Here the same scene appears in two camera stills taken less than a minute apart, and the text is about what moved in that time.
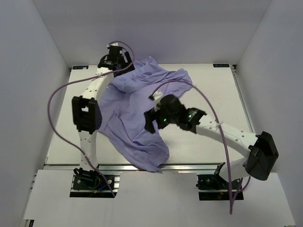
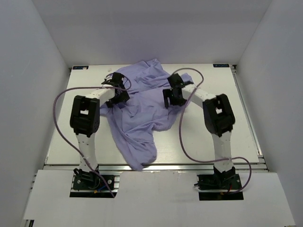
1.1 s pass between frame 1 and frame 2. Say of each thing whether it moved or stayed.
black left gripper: moved
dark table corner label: stayed
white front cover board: stayed
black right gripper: moved
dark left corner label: stayed
